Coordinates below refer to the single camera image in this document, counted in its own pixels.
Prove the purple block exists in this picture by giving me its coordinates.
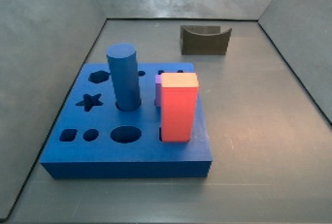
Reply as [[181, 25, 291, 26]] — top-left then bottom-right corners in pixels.
[[154, 75, 161, 108]]

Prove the blue cylinder peg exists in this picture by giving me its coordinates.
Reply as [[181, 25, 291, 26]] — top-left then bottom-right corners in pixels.
[[106, 43, 142, 112]]

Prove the dark curved fixture cradle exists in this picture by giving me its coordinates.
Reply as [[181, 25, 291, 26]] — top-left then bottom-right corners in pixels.
[[181, 25, 232, 55]]

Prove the blue shape sorter base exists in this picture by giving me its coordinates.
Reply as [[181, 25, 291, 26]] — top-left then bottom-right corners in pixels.
[[40, 63, 213, 178]]

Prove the red rectangular block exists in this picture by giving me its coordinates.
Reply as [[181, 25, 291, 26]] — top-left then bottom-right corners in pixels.
[[161, 73, 200, 143]]

